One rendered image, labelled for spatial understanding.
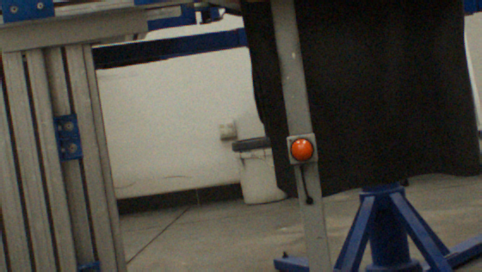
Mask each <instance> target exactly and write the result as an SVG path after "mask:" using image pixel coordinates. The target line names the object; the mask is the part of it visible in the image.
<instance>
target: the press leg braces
mask: <svg viewBox="0 0 482 272"><path fill-rule="evenodd" d="M405 199H406V198H405ZM388 201H389V207H390V209H391V211H393V213H394V214H395V216H396V217H397V219H398V220H399V223H400V224H401V225H402V226H403V228H404V229H405V231H406V233H408V234H409V235H410V238H411V240H412V241H413V243H414V244H415V246H416V247H417V248H418V250H419V251H420V254H421V255H422V257H424V259H425V260H426V262H427V263H428V265H429V266H430V268H431V270H432V271H433V272H453V270H452V269H451V267H450V266H449V264H448V262H447V261H446V259H447V258H449V257H451V256H453V255H456V254H458V251H450V250H449V249H448V248H447V247H446V245H445V244H444V243H443V242H442V241H441V240H440V239H439V238H438V237H437V235H436V234H435V233H434V231H433V230H432V229H431V228H430V227H429V225H428V224H427V223H426V220H425V219H424V218H422V217H421V215H420V214H419V213H418V212H417V210H416V209H415V208H414V207H413V205H412V204H411V203H410V202H409V200H408V199H406V202H405V200H404V199H403V197H402V196H401V194H400V193H396V194H392V195H389V196H388ZM378 211H379V209H378V202H377V198H375V197H374V196H370V197H365V199H364V202H363V204H362V208H360V205H359V207H358V210H357V212H356V214H355V217H354V220H353V223H352V225H351V227H350V229H349V233H348V235H347V238H346V240H344V242H343V246H342V248H341V250H340V253H339V256H338V258H337V261H336V263H335V265H334V267H332V268H333V272H358V269H359V266H360V263H362V259H363V256H364V253H365V249H366V246H367V243H368V239H369V235H370V232H371V230H372V227H373V224H374V219H375V216H377V213H378Z"/></svg>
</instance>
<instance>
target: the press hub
mask: <svg viewBox="0 0 482 272"><path fill-rule="evenodd" d="M396 193H400V194H401V196H402V197H403V199H404V200H405V202H406V199H405V187H404V186H400V182H395V183H390V184H385V185H378V186H370V187H364V188H362V192H360V193H358V195H359V202H360V208H362V204H363V202H364V199H365V197H370V196H374V197H375V198H377V202H378V209H379V211H378V213H377V216H375V219H374V224H373V227H372V230H371V232H370V235H369V244H370V250H371V257H372V263H370V264H368V265H367V266H366V267H365V272H423V266H422V265H421V266H420V262H419V261H418V260H417V259H416V258H411V254H410V247H409V241H408V234H406V231H405V229H404V228H403V226H402V225H401V224H400V223H399V220H398V219H397V217H396V216H395V214H394V213H393V211H391V209H390V207H389V201H388V196H389V195H392V194H396Z"/></svg>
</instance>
